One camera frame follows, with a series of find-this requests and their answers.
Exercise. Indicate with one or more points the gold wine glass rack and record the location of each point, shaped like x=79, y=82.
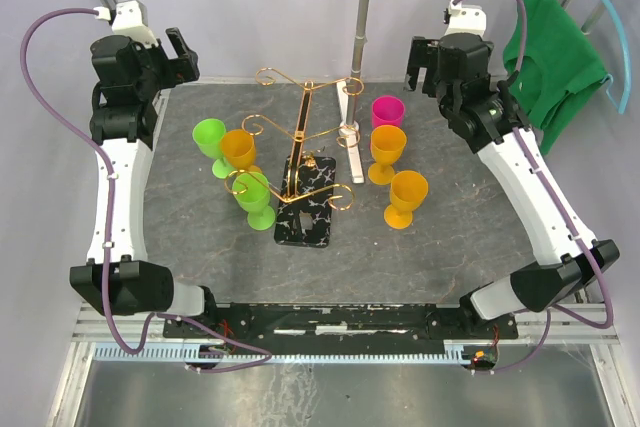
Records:
x=309, y=193

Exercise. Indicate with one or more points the green wine glass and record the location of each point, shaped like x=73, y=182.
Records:
x=207, y=135
x=253, y=196

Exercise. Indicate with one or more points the blue clothes hanger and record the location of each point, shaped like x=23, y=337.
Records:
x=620, y=105

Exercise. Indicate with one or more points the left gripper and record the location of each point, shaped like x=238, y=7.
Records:
x=182, y=69

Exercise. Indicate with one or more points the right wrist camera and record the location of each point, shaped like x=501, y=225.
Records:
x=461, y=18

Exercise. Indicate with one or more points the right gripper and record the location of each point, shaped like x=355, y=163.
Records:
x=423, y=54

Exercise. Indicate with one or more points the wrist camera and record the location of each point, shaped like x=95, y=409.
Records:
x=461, y=18
x=129, y=19

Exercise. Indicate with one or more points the orange wine glass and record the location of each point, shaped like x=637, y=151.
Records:
x=387, y=143
x=408, y=190
x=239, y=149

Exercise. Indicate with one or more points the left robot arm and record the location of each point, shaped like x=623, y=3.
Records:
x=118, y=277

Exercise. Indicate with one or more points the pink plastic cup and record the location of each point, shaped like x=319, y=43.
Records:
x=387, y=110

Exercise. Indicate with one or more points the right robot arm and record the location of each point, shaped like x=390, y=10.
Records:
x=568, y=256

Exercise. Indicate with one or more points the green wine glass front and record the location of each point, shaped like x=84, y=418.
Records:
x=253, y=196

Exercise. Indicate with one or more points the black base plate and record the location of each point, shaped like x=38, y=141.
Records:
x=351, y=329

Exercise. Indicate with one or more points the green cloth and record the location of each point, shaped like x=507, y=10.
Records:
x=560, y=71

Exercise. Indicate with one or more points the orange wine glass front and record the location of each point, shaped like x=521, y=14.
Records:
x=408, y=190

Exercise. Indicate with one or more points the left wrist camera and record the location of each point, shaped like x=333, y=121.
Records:
x=129, y=19

